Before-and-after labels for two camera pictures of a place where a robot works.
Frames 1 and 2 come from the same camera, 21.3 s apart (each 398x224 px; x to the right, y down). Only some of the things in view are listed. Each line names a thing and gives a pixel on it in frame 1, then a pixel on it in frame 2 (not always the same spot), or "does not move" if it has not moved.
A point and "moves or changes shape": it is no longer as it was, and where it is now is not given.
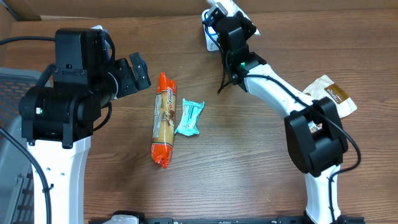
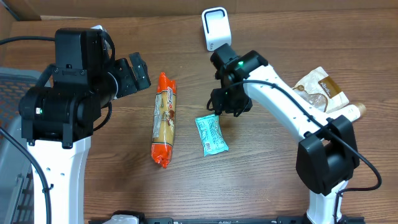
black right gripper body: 249,30 to 235,99
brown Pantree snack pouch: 324,87 moves or changes shape
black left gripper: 130,84 does not move
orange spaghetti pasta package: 163,121 does not move
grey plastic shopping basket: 17,188 does not move
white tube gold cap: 232,8 to 352,112
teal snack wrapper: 191,111 to 212,137
